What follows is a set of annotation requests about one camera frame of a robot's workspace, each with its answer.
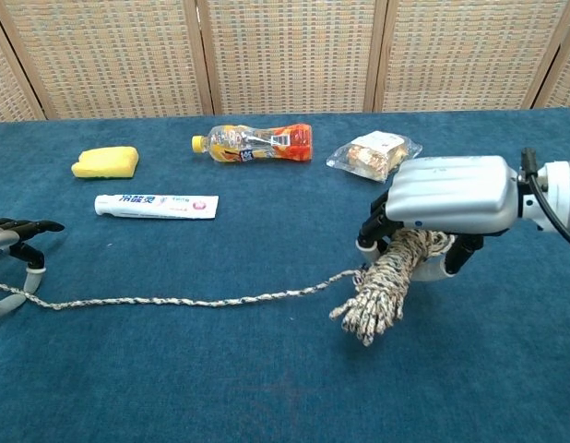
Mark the clear bag of snacks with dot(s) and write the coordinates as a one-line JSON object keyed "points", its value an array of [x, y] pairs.
{"points": [[372, 157]]}

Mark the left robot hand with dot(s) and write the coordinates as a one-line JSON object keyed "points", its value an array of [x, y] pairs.
{"points": [[8, 235]]}

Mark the woven bamboo screen panel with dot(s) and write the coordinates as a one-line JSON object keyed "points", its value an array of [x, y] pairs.
{"points": [[568, 78], [8, 97], [289, 55], [119, 55], [465, 55]]}

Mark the plastic bottle with orange label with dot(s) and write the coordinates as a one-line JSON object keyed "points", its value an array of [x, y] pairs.
{"points": [[252, 144]]}

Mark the blue carpet table cover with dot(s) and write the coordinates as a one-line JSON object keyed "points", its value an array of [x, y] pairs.
{"points": [[220, 369]]}

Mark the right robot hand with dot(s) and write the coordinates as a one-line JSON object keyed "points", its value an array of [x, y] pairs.
{"points": [[451, 194]]}

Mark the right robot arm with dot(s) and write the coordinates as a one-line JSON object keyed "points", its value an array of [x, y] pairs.
{"points": [[559, 194]]}

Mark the white toothpaste tube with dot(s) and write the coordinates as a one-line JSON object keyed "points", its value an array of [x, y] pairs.
{"points": [[156, 206]]}

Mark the yellow sponge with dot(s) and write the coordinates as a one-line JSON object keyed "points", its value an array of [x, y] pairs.
{"points": [[107, 161]]}

